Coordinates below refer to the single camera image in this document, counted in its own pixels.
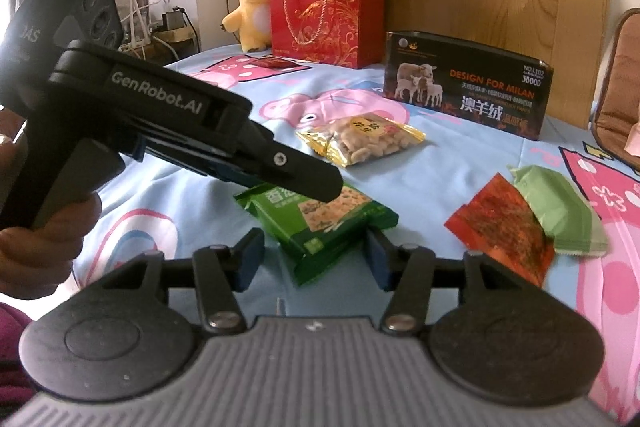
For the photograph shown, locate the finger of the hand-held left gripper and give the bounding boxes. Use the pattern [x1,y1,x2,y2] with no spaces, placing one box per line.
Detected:
[220,122,343,204]

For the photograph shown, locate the black power adapter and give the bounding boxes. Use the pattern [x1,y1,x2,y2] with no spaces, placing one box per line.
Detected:
[160,9,191,30]

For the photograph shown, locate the white cable bundle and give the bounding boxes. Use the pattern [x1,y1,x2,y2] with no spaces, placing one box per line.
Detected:
[122,0,166,52]

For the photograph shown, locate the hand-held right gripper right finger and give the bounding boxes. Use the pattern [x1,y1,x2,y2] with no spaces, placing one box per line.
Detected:
[364,229,531,338]

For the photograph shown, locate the small red flat packet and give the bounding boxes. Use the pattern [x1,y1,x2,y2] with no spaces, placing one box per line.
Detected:
[250,56,301,70]

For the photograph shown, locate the yellow plush duck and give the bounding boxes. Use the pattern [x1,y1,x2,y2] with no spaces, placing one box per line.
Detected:
[221,0,278,54]

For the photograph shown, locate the bright green cracker packet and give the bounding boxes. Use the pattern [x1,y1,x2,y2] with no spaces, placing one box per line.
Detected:
[234,184,400,286]

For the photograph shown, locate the yellow peanut packet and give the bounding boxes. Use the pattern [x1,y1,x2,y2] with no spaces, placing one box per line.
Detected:
[296,112,427,168]

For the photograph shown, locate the cartoon pig printed bedsheet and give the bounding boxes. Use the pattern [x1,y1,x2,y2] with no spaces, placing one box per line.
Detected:
[70,44,640,427]

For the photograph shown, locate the person's purple clothing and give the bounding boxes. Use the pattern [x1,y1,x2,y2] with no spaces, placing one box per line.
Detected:
[0,302,36,413]

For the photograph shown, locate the light green snack packet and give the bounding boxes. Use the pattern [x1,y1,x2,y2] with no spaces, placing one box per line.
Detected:
[507,165,608,255]

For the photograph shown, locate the red gift box with handle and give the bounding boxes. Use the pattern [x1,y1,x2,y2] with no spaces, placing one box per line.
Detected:
[269,0,386,70]

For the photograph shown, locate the red snack packet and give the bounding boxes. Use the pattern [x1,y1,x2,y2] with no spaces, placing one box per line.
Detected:
[444,173,556,289]

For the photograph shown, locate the brown seat cushion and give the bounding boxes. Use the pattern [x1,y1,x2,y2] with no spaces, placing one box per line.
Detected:
[590,8,640,158]

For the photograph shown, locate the black tin box sheep print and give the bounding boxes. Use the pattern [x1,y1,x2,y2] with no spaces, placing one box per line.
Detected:
[384,31,555,142]

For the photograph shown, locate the person's left hand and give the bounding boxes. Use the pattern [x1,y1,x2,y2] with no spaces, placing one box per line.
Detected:
[0,107,103,300]

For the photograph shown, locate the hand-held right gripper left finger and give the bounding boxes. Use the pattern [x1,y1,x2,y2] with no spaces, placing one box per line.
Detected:
[102,228,266,335]

